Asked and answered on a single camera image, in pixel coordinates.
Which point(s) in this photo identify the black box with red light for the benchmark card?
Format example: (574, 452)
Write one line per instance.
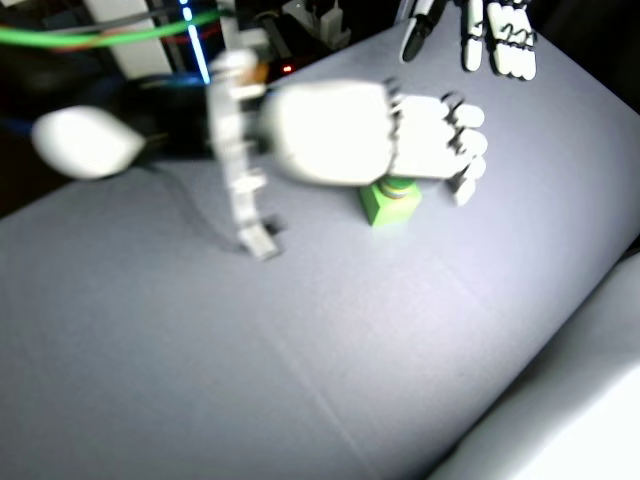
(285, 69)

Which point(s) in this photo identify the white board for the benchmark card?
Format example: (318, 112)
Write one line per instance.
(575, 400)

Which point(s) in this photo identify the small multicoloured round toy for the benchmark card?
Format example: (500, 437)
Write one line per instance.
(395, 191)

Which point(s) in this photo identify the white plastic device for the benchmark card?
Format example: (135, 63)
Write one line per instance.
(332, 25)

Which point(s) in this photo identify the white column with light strip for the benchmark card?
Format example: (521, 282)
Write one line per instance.
(142, 60)

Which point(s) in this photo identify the grey table cloth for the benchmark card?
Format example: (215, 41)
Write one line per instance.
(350, 325)

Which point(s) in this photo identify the green cube block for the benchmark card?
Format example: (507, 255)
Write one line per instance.
(387, 212)

